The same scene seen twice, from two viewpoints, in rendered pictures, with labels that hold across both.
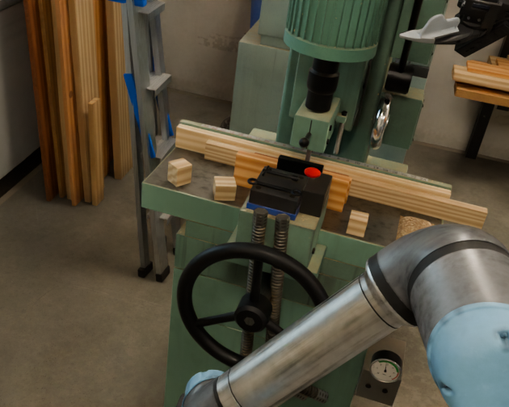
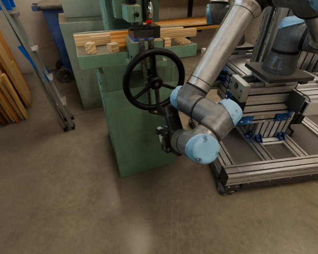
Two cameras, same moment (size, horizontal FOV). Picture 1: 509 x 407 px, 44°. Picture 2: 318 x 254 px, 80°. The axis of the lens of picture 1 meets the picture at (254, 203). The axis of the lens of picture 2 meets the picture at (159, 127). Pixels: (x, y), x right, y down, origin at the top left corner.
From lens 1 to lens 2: 0.58 m
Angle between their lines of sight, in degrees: 27
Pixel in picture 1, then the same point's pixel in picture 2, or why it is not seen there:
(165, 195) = (90, 59)
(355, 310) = (242, 14)
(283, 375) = (220, 59)
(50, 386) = (60, 179)
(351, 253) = not seen: hidden behind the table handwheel
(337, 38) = not seen: outside the picture
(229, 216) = (120, 57)
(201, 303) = (119, 103)
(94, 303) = (55, 146)
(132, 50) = (16, 33)
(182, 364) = (118, 132)
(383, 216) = not seen: hidden behind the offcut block
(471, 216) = (192, 32)
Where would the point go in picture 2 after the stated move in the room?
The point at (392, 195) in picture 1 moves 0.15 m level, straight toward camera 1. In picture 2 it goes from (166, 34) to (177, 40)
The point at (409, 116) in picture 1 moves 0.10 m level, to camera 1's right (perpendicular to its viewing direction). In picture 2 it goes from (156, 7) to (169, 6)
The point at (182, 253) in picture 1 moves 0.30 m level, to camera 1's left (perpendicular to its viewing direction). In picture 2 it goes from (105, 84) to (39, 101)
